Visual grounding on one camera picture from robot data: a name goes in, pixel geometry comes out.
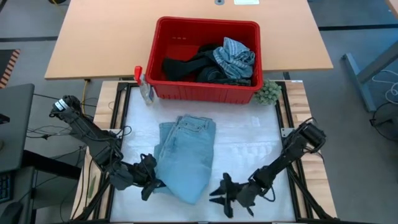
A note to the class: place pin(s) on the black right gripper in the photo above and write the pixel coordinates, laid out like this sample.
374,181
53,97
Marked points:
248,196

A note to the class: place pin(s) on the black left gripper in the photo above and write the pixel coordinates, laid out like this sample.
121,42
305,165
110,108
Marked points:
146,169

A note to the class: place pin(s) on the light blue denim jeans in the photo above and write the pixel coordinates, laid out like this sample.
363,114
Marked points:
186,161

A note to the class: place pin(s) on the black pants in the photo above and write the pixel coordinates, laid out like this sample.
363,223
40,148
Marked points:
183,68

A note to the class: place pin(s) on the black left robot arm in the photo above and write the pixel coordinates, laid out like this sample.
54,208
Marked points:
87,130

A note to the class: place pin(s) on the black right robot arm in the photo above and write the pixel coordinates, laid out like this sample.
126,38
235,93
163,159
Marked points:
289,152

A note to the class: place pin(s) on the red plastic laundry bin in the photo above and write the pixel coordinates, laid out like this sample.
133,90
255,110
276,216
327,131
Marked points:
180,31

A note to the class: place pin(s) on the green plastic strip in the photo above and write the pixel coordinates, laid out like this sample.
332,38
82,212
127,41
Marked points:
92,186

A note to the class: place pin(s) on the plywood table base board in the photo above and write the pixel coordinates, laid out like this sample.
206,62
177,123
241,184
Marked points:
104,109

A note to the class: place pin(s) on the clear spray bottle red trigger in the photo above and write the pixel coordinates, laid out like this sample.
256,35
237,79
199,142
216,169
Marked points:
146,91

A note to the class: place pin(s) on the black side desk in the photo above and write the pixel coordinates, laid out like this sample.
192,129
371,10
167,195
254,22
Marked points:
49,163

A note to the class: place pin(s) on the small green potted plant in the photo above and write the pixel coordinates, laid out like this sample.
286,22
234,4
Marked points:
267,92

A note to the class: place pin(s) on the blue striped garment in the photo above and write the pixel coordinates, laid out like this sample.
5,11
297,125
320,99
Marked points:
233,59

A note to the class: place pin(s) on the black computer mouse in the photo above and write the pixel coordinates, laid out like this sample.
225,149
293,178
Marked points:
11,214

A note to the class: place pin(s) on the black keyboard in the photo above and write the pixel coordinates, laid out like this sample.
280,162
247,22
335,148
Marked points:
5,188

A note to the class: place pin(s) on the tan wooden desk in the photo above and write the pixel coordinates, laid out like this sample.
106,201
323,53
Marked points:
109,37
394,4

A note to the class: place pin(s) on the grey metal desk leg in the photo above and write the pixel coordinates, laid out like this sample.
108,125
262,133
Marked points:
360,84

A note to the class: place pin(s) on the white desk label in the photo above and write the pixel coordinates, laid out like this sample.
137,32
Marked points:
245,2

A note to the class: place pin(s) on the black floor mat striped edge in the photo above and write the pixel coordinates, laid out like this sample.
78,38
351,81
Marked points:
4,62

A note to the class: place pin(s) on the black aluminium table frame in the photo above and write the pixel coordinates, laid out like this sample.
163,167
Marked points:
107,205

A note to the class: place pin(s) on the silver corner bracket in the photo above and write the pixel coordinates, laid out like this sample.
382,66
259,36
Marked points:
286,132

